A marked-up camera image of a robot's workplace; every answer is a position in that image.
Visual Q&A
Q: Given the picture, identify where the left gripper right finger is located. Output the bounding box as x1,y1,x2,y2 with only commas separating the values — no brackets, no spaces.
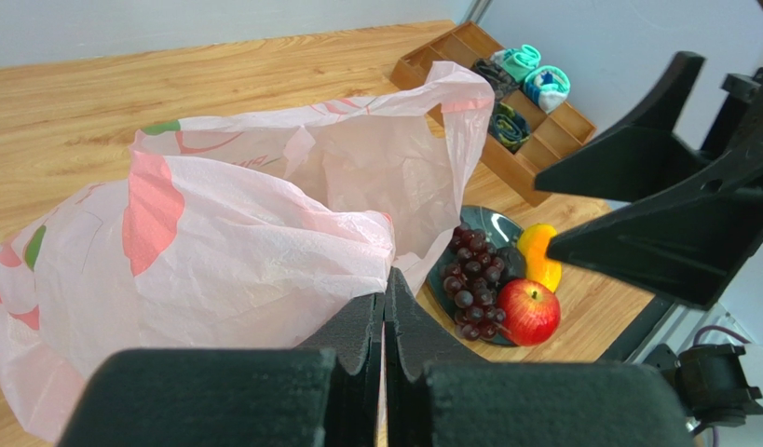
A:
384,267,481,446

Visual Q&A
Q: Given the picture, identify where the purple grape bunch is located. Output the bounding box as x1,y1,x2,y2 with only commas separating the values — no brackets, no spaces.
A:
437,223,505,342

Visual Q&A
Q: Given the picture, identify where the pink peach plastic bag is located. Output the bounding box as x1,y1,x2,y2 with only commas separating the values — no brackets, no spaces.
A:
0,61,494,441

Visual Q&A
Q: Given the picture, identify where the dark green patterned sock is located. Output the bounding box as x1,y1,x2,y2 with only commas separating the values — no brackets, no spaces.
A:
488,102,531,154

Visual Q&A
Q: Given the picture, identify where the red apple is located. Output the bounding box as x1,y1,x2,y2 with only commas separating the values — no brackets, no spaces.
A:
497,278,561,346

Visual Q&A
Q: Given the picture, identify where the yellow orange mango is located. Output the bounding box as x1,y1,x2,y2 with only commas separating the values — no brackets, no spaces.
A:
516,223,562,292

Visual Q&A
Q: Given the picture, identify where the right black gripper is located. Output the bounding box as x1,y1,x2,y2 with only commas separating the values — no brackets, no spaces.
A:
534,51,763,309

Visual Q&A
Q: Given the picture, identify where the right aluminium frame post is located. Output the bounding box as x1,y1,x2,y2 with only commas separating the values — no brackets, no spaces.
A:
461,0,493,23

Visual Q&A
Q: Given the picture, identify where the mint green rolled sock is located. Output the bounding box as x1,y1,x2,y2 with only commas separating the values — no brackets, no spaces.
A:
490,44,541,84

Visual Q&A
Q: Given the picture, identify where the wooden compartment tray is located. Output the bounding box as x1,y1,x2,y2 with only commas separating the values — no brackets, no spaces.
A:
389,22,596,207

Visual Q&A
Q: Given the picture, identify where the white teal rolled sock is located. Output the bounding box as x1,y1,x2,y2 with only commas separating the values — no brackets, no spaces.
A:
523,65,571,114

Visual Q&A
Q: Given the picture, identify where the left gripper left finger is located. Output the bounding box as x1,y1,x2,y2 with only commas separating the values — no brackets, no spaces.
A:
298,294,385,446

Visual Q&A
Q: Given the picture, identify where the black rolled sock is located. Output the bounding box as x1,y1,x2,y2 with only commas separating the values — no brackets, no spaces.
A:
470,58,520,102

